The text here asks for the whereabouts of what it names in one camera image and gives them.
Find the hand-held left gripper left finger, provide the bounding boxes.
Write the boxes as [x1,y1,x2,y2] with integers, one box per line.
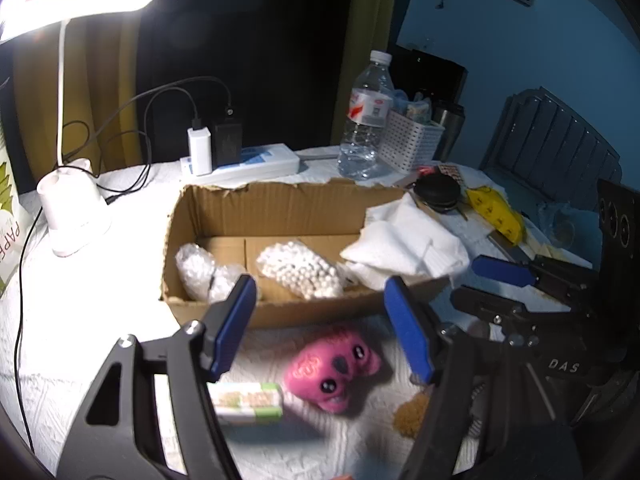
[57,274,257,480]

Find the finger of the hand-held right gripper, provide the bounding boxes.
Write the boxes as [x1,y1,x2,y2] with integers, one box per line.
[471,255,599,306]
[449,286,597,333]

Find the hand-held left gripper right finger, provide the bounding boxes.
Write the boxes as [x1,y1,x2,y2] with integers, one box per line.
[383,275,584,480]

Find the pink plush toy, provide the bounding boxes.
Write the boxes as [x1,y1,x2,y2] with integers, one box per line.
[283,326,384,414]

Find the cardboard box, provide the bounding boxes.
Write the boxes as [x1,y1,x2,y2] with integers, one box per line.
[159,180,451,331]

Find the yellow packet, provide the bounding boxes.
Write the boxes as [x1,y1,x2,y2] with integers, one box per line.
[465,185,526,242]

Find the small bag of foam balls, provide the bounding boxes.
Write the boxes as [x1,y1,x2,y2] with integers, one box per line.
[175,242,242,304]

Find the green and white packet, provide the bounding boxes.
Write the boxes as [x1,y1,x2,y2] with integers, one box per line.
[207,382,285,426]

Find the brown sponge piece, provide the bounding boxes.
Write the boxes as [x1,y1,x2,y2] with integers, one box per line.
[392,392,431,439]

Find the large bag of foam balls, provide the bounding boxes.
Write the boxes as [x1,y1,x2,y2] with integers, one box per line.
[255,239,346,301]

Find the white folded cloth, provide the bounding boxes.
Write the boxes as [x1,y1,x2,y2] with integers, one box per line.
[339,192,471,291]

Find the black round case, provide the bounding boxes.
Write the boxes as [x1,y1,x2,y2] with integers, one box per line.
[413,172,461,214]

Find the pill blister pack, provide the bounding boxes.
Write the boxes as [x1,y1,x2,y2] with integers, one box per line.
[434,162,467,184]

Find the dark blue chair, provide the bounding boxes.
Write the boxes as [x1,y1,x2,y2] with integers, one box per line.
[479,87,624,212]

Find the white textured tablecloth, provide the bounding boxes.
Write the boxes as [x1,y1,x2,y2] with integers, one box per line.
[0,144,601,480]

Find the metal cup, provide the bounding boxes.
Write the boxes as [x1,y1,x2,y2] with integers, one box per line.
[432,100,466,162]

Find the white plastic basket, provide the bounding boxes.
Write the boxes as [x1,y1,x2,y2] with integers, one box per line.
[382,107,446,174]

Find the white power strip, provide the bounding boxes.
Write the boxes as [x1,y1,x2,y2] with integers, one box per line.
[179,143,301,184]

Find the white charger plug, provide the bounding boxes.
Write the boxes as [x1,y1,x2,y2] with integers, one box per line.
[187,127,215,176]

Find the packets in basket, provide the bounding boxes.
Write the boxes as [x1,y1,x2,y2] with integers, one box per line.
[394,91,434,124]

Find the black power adapter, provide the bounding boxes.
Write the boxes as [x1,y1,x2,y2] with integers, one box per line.
[212,105,245,167]

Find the white desk lamp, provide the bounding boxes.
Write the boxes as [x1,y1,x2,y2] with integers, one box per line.
[0,0,164,257]

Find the clear water bottle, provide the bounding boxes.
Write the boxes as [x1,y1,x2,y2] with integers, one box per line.
[337,50,394,181]

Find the black appliance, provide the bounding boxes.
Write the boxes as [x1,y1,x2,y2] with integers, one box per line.
[389,45,469,111]

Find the printed paper bag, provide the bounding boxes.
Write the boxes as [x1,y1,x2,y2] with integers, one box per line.
[0,125,34,297]

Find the yellow curtain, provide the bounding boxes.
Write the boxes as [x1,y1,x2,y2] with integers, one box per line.
[12,0,402,172]

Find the long black cable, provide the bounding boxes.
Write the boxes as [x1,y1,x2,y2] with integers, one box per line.
[12,120,152,457]

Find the black charger cable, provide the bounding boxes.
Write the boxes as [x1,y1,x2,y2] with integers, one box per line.
[94,75,234,133]

